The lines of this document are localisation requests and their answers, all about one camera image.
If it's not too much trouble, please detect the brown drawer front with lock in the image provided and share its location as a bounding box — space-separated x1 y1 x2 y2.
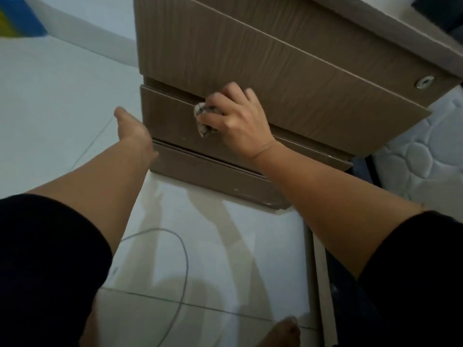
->
181 0 462 113

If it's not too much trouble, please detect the narrow brown drawer front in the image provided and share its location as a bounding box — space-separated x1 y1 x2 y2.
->
140 84 354 174

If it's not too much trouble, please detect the brown cabinet base panel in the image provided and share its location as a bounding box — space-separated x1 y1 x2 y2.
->
150 140 292 210

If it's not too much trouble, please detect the person's left forearm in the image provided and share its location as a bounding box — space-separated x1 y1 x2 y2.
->
27 138 160 255

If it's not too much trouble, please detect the person's right forearm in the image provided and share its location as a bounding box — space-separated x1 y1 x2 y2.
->
251 140 430 279

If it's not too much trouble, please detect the checkered cleaning cloth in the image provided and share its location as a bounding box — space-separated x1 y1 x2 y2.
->
193 102 222 138

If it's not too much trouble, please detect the blue and yellow object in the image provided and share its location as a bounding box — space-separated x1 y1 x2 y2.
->
0 0 48 39

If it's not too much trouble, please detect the brown wooden drawer cabinet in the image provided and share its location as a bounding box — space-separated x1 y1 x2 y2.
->
133 0 463 210

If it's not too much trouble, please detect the black shirt sleeve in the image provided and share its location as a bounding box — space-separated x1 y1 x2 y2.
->
0 194 114 347
356 210 463 347

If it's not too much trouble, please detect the white bed frame board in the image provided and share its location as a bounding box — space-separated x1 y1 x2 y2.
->
310 232 339 347

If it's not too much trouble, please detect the white quilted mattress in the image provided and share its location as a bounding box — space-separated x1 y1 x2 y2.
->
372 86 463 223

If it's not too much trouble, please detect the tall brown drawer front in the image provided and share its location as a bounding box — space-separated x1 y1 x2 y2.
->
133 0 433 158

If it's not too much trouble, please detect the person's left hand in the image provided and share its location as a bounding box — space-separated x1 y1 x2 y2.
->
114 106 160 160

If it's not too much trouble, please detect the person's right hand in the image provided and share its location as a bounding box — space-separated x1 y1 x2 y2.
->
196 82 278 162

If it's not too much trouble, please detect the thin grey cable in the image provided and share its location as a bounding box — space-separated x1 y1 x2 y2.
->
120 228 190 347

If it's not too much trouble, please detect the person's bare foot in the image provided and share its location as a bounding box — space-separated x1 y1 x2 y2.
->
255 316 301 347

